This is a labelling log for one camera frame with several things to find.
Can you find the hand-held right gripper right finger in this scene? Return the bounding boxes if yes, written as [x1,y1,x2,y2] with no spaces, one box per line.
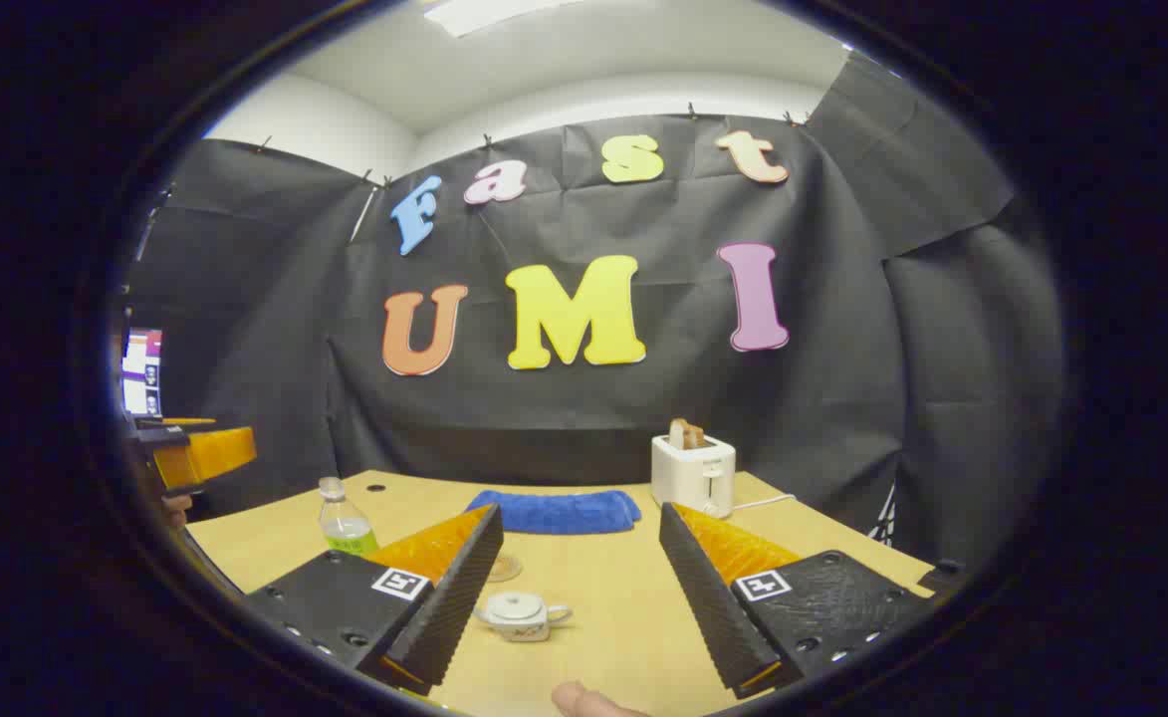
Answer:
[658,501,938,700]

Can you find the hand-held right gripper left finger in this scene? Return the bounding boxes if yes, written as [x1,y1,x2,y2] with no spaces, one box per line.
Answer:
[243,503,505,698]

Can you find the white ceramic teacup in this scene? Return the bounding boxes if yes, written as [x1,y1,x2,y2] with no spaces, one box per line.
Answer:
[474,591,575,643]

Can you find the clear green-label water bottle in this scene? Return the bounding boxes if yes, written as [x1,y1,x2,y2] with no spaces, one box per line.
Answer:
[319,476,381,557]

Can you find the computer monitor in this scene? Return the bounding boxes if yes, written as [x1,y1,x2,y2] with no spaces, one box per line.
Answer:
[121,328,164,418]

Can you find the white toaster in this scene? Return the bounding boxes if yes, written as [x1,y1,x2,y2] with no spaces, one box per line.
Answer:
[650,433,738,520]

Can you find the blue towel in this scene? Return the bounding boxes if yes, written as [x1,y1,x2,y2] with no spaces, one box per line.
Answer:
[465,488,642,536]

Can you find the black backdrop cloth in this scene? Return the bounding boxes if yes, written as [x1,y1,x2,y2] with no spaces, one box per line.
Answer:
[125,50,1067,569]

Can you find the ceiling light panel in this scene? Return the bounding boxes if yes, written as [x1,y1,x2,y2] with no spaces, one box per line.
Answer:
[422,0,586,39]

